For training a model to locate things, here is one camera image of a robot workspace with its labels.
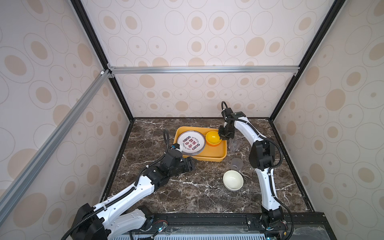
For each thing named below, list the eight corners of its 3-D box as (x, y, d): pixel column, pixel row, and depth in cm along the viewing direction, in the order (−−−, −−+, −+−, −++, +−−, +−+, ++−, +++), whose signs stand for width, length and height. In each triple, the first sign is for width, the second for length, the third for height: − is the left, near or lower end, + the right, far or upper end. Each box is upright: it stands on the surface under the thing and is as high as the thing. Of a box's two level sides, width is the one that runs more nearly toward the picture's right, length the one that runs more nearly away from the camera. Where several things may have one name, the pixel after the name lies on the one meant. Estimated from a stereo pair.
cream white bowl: (223, 192, 85) (225, 189, 81) (221, 174, 92) (222, 170, 88) (242, 192, 85) (245, 189, 81) (239, 174, 92) (241, 170, 88)
